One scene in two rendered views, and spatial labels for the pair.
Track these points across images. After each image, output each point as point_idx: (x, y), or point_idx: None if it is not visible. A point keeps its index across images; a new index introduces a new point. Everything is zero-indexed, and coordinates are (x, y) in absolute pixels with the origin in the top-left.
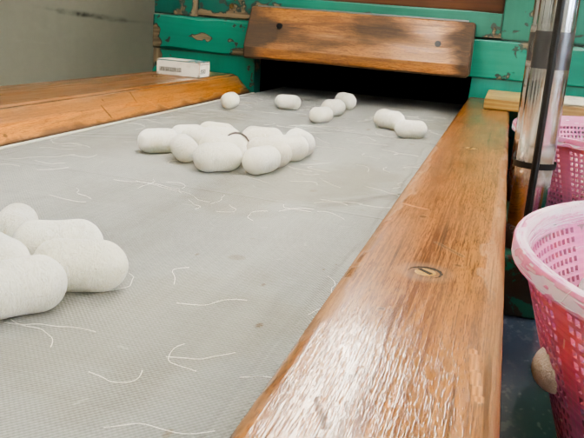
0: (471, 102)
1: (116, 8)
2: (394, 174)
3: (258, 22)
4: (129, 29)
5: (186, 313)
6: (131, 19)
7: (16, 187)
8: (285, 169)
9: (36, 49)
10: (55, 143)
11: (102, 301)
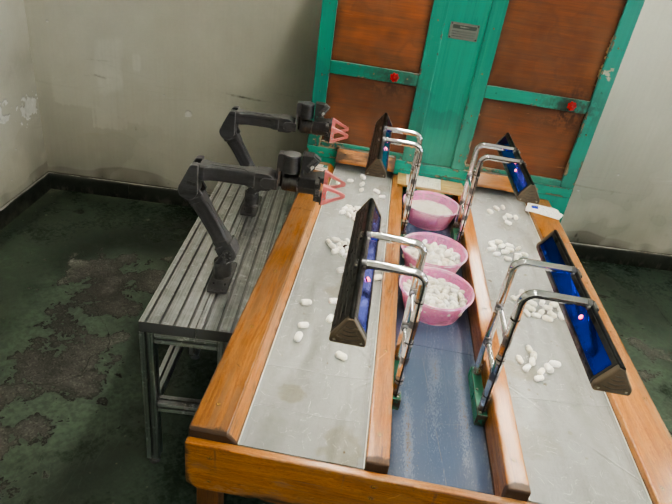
0: (394, 180)
1: (256, 95)
2: (382, 217)
3: (339, 153)
4: (261, 104)
5: None
6: (262, 100)
7: (333, 229)
8: None
9: (221, 109)
10: (323, 212)
11: None
